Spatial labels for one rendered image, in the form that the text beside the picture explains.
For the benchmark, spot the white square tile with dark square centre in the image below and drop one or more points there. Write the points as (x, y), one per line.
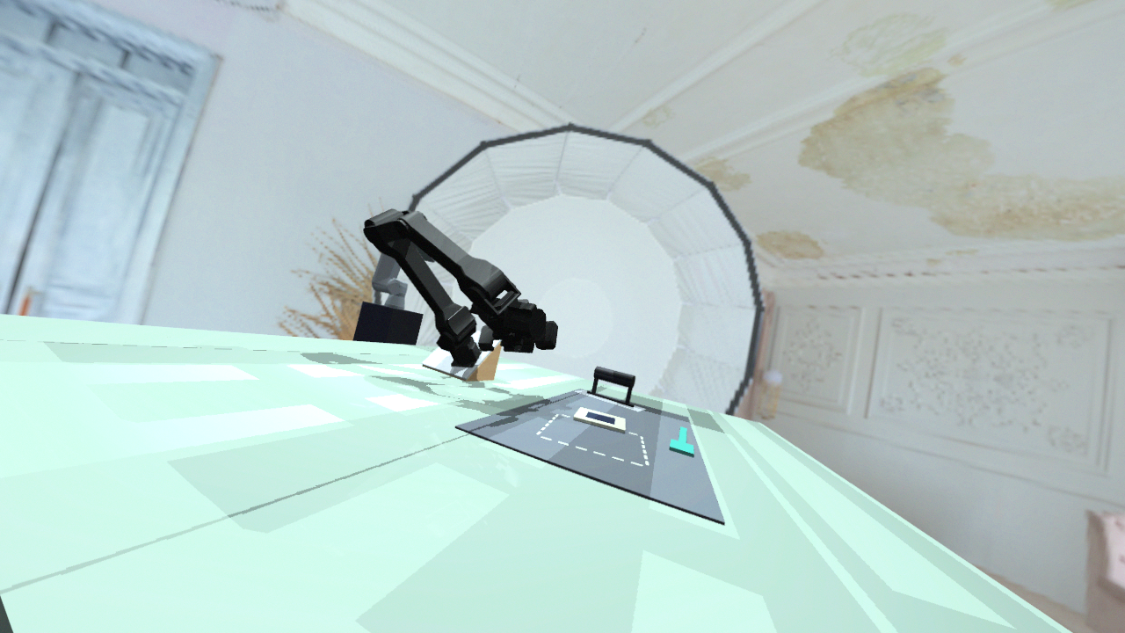
(600, 419)

